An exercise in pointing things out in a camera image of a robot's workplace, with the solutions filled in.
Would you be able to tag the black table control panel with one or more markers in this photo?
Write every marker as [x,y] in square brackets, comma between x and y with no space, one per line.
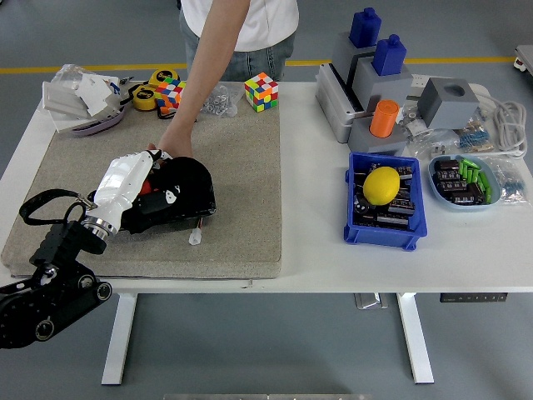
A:
[474,298]

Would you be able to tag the clear plastic bag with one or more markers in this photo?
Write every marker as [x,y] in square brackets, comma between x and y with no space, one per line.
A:
[68,74]

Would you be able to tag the grey block with empty hole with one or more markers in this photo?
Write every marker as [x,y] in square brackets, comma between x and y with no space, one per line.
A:
[441,108]

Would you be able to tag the stickerless Rubik's cube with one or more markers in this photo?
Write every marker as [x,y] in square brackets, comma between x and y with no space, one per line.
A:
[170,95]

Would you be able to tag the white power strip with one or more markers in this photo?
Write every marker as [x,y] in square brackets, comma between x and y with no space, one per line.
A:
[420,85]

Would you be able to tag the orange cylinder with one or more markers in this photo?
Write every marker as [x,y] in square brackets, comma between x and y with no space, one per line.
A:
[384,118]

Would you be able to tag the white folded plastic piece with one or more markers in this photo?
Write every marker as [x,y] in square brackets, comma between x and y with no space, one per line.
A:
[96,93]

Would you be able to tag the grey-brown mat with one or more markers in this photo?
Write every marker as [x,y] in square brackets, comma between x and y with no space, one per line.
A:
[241,166]

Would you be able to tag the blue peg block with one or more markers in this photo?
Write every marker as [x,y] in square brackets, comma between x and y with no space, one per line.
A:
[389,56]
[365,27]

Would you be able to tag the grey block with round socket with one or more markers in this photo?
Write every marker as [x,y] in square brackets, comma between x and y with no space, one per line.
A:
[362,141]

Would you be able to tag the person's forearm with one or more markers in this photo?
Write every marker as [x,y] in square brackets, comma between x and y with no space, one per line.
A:
[210,62]

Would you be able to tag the person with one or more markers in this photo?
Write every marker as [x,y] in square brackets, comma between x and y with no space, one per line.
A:
[268,25]

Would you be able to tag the bag of blue resistors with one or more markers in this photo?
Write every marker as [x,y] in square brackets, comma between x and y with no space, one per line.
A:
[474,137]
[512,183]

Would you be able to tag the clear bag of screws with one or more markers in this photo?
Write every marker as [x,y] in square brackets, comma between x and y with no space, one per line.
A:
[220,103]

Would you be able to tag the person's hand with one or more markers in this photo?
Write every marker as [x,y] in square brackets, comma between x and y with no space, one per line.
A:
[177,146]

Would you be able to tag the purple tray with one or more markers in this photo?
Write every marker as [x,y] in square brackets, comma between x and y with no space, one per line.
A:
[102,125]

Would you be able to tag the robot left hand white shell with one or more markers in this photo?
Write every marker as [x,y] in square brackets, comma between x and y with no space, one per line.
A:
[121,179]

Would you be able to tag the yellow lemon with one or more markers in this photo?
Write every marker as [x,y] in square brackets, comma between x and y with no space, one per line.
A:
[381,185]

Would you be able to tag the white table leg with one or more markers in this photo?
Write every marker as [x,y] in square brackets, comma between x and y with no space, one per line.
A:
[118,337]
[414,337]

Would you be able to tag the white-faced Rubik's cube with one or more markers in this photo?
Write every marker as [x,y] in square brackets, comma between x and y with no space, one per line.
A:
[261,92]

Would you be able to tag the blue plastic bin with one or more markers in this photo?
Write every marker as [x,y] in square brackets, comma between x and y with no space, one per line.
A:
[419,216]

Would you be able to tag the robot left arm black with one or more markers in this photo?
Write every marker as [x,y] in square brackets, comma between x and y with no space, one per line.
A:
[54,291]

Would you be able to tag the black rag with red patch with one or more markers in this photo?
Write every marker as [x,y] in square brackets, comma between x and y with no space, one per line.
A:
[191,175]

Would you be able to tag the metal bracket under table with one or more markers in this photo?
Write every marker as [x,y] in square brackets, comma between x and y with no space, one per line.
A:
[370,301]

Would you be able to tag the yellow tape measure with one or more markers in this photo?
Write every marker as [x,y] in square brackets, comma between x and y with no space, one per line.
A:
[144,98]
[163,77]

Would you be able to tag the light blue dish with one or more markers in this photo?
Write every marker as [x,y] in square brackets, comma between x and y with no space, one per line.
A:
[435,189]

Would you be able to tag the green battery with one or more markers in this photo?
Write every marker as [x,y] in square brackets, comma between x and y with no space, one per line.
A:
[485,187]
[467,174]
[470,161]

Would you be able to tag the grey electrical enclosure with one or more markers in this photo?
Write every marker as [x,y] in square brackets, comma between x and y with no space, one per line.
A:
[331,104]

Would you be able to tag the clear bag of small parts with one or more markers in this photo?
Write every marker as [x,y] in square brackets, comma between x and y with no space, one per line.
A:
[424,139]

